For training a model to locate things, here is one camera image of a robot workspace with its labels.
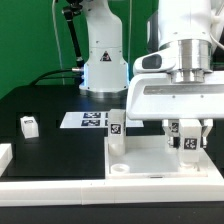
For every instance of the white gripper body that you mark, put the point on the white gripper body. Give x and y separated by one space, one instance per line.
155 97

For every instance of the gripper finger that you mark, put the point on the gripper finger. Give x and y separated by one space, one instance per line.
207 125
171 129

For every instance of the white square table top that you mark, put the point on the white square table top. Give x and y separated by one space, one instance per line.
146 157

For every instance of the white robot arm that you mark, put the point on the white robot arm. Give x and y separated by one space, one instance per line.
174 79

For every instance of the white fiducial marker sheet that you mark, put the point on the white fiducial marker sheet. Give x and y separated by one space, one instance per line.
76 120

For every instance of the white U-shaped obstacle fence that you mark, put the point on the white U-shaped obstacle fence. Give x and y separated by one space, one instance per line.
82 192

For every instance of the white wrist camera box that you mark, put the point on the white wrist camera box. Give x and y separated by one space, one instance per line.
153 63

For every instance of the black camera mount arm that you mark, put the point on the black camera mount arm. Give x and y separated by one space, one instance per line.
72 10

